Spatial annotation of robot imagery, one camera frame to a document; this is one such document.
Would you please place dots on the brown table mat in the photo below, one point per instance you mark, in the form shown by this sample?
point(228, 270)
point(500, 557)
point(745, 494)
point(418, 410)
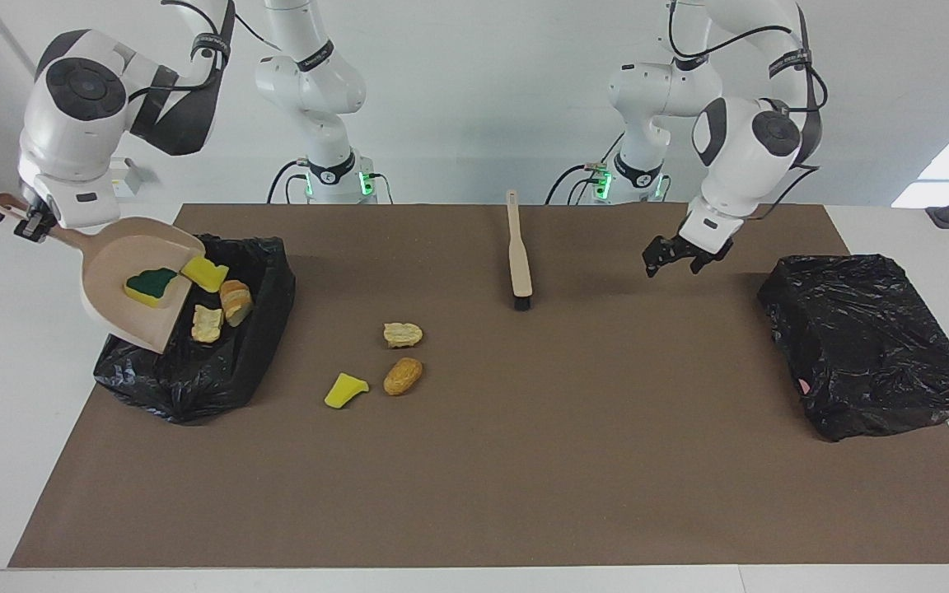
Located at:
point(441, 511)

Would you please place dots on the brown bread nugget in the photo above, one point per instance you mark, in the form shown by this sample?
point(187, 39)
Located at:
point(402, 376)

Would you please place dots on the yellow sponge wedge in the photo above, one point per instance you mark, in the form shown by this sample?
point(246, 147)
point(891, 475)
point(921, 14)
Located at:
point(344, 390)

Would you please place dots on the white wall outlet box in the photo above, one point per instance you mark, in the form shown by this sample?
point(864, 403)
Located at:
point(128, 177)

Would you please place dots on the pale foam piece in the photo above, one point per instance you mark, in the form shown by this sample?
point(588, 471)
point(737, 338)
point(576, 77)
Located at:
point(402, 334)

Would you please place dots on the green and yellow sponge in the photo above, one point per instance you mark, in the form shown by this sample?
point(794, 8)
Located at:
point(151, 284)

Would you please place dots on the open bin with black bag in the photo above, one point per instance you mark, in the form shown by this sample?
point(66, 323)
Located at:
point(194, 387)

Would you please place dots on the beige brush with black bristles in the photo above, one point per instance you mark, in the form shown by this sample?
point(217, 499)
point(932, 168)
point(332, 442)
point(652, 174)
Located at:
point(519, 255)

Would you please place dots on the beige plastic dustpan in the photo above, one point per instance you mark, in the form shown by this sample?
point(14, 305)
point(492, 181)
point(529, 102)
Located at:
point(112, 288)

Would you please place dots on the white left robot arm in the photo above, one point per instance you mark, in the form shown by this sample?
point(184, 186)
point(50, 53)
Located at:
point(746, 148)

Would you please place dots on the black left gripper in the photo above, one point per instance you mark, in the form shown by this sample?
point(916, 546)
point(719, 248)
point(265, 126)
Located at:
point(693, 251)

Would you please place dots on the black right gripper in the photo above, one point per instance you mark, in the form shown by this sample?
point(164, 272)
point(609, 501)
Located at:
point(39, 224)

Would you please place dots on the closed black trash bag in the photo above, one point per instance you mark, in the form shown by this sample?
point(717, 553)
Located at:
point(862, 346)

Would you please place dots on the orange and white foam chunk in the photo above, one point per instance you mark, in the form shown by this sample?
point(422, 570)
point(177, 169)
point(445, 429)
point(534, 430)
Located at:
point(236, 301)

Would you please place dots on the notched yellow sponge piece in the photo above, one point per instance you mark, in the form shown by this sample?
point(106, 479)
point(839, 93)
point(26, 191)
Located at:
point(204, 273)

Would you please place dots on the pale yellow foam chunk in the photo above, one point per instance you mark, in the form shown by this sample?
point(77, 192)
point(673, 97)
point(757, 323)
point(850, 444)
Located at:
point(207, 324)

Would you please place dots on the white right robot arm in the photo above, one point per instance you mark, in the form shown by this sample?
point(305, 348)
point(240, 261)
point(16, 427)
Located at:
point(71, 123)

